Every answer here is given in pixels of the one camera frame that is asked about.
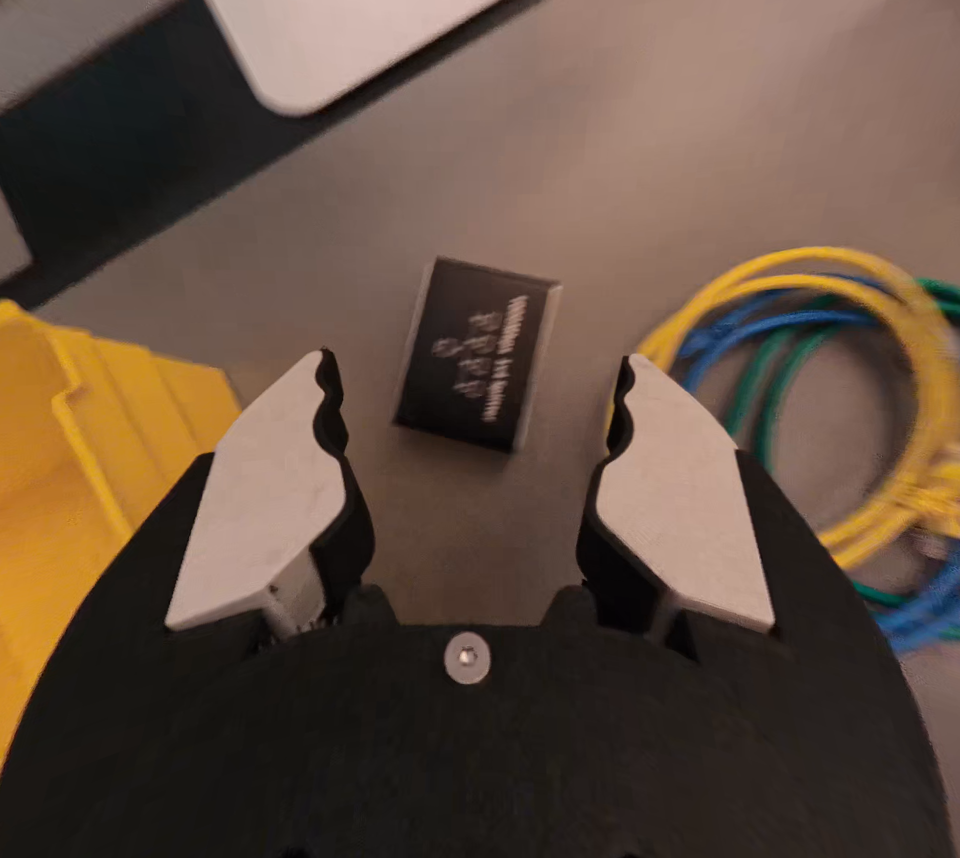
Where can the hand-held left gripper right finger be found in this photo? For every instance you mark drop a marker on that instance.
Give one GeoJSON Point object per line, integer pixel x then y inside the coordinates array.
{"type": "Point", "coordinates": [675, 498]}

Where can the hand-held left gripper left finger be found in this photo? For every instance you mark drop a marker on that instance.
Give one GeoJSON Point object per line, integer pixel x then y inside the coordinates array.
{"type": "Point", "coordinates": [262, 498]}

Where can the black ethernet splitter box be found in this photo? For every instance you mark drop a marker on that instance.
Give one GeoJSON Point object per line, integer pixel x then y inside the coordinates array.
{"type": "Point", "coordinates": [472, 355]}

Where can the yellow plastic bin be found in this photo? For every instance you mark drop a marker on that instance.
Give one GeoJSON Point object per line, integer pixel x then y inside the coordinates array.
{"type": "Point", "coordinates": [60, 498]}

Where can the white poster stand base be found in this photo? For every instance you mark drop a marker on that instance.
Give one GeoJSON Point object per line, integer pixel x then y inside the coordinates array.
{"type": "Point", "coordinates": [337, 32]}

